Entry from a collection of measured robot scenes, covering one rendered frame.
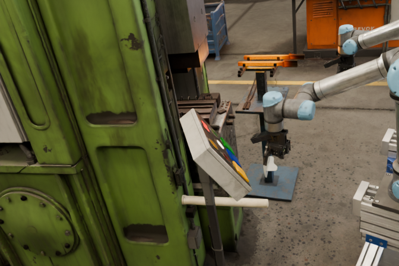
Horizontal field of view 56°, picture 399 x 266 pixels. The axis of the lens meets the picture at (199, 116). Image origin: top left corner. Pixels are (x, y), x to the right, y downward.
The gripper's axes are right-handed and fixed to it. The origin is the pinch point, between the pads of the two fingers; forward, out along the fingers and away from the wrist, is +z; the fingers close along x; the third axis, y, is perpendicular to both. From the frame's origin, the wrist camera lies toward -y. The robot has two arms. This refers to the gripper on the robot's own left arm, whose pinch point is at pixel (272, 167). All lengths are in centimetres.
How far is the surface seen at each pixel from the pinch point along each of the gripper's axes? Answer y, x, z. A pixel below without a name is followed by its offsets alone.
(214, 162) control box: -7.8, -28.9, -19.5
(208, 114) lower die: -50, 24, -5
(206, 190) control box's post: -21.8, -20.4, 4.9
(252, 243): -36, 31, 93
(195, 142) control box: -17.7, -26.5, -24.2
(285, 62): -37, 96, -8
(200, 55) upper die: -48, 23, -39
